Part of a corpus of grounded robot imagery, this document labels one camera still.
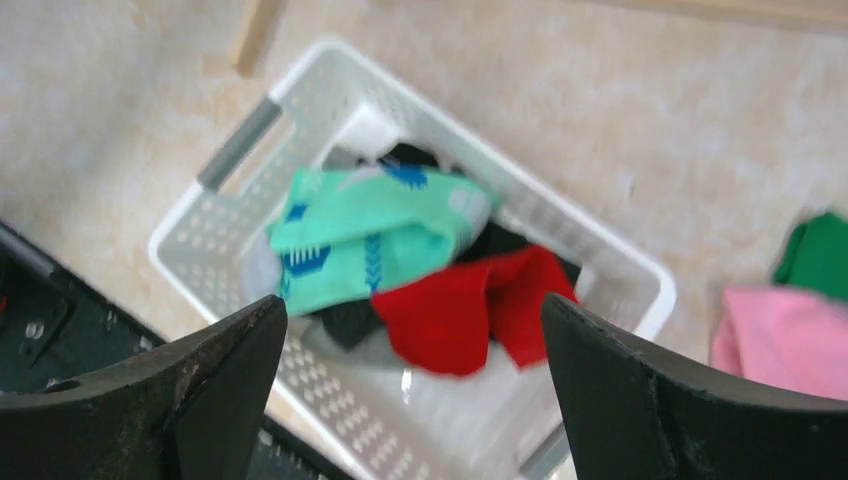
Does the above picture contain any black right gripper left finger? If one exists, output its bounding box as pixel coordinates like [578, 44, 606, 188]
[1, 295, 288, 479]

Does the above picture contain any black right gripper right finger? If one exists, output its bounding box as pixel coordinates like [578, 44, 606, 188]
[540, 294, 847, 479]

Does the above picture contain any white perforated plastic basket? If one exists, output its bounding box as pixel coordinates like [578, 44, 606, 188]
[148, 38, 677, 479]

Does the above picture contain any red sock with cat face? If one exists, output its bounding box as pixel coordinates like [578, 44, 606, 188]
[370, 244, 581, 376]

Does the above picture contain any teal patterned sock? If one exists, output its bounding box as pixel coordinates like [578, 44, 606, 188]
[270, 162, 496, 315]

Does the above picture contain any wooden drying rack frame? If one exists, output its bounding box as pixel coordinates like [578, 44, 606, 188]
[230, 1, 847, 77]

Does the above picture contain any pink cloth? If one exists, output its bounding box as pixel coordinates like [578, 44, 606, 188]
[710, 287, 847, 400]

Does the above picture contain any green cloth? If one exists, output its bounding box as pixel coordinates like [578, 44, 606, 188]
[772, 211, 847, 301]

